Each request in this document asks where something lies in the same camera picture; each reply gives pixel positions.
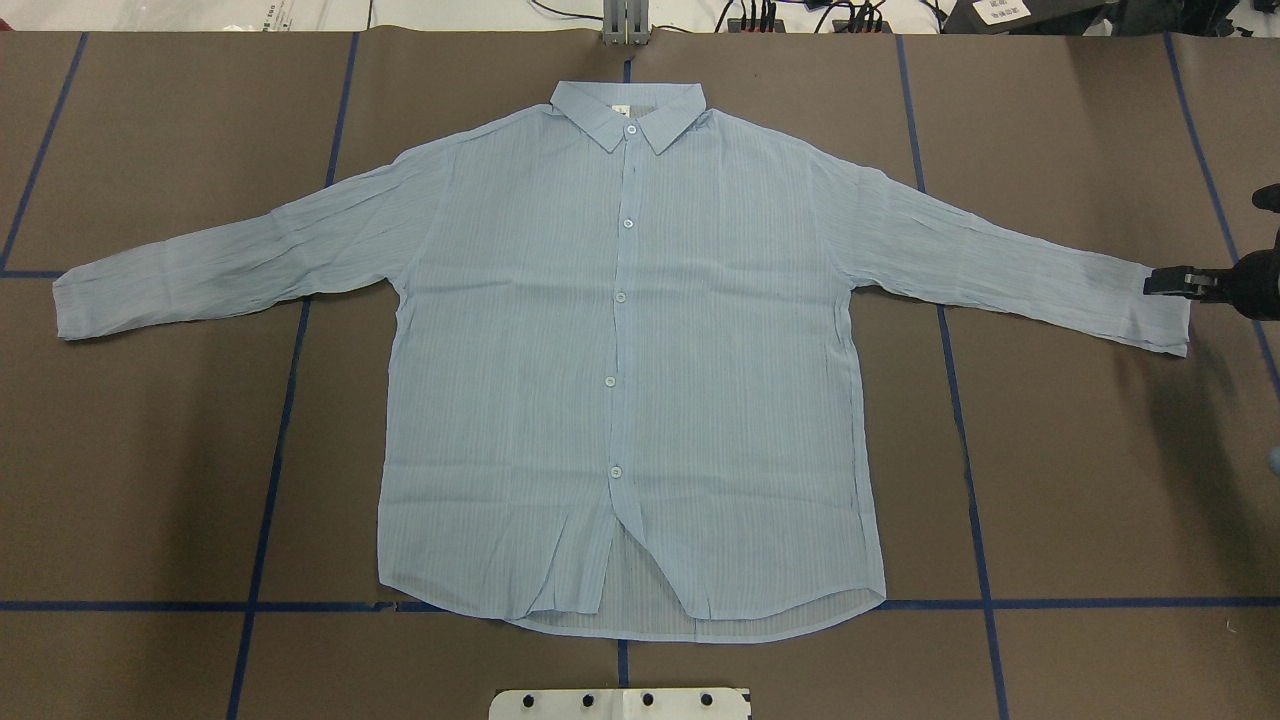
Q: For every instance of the grey aluminium frame post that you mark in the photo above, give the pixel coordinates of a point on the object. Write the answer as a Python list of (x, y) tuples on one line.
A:
[(626, 22)]

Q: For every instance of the light blue button-up shirt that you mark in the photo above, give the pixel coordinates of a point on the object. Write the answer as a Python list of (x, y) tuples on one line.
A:
[(624, 399)]

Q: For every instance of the black labelled box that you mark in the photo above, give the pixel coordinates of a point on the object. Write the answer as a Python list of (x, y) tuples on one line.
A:
[(1021, 17)]

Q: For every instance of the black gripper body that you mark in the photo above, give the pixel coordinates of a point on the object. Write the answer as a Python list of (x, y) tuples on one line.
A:
[(1258, 288)]

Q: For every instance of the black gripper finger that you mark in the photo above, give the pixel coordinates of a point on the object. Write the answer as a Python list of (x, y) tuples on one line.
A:
[(1183, 291), (1181, 274)]

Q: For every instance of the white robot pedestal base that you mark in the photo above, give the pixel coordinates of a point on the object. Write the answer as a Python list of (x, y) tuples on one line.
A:
[(623, 703)]

